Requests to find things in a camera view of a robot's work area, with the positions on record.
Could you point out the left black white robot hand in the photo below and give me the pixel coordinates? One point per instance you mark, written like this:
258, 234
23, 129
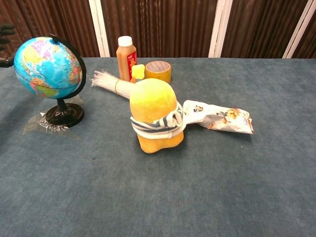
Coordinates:
7, 30

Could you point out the small globe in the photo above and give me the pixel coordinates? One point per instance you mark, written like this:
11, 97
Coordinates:
47, 66

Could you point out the clear plastic sheet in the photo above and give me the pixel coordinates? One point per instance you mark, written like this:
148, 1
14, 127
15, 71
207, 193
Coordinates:
32, 128

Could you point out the bundle of white noodles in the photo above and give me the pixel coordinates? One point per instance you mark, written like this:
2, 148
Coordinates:
108, 84

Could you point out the brown juice bottle white cap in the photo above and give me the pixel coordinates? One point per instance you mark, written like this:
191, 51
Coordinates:
124, 61

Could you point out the yellow plush toy striped scarf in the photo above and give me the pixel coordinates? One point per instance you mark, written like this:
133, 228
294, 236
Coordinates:
153, 98

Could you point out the brown packing tape roll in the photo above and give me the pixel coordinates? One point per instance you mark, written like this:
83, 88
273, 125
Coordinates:
163, 75

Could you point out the brown partition screen white frames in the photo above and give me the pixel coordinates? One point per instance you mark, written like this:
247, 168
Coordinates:
172, 24

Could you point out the white crumpled snack bag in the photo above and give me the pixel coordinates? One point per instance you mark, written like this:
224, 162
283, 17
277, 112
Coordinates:
222, 118

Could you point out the blue felt table mat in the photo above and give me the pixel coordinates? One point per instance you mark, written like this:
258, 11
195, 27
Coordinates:
197, 185

